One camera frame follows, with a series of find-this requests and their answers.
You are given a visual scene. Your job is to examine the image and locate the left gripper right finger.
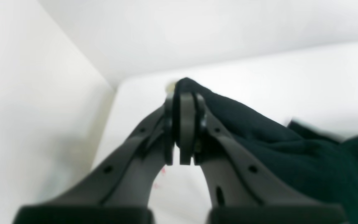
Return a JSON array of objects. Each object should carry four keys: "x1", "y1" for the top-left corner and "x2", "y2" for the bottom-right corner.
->
[{"x1": 179, "y1": 93, "x2": 347, "y2": 224}]

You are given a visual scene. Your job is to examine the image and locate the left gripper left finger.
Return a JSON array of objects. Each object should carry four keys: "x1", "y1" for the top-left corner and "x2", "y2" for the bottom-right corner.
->
[{"x1": 14, "y1": 94, "x2": 175, "y2": 224}]

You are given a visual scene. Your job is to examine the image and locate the black T-shirt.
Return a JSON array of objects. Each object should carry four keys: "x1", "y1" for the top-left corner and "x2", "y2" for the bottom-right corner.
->
[{"x1": 175, "y1": 78, "x2": 358, "y2": 224}]

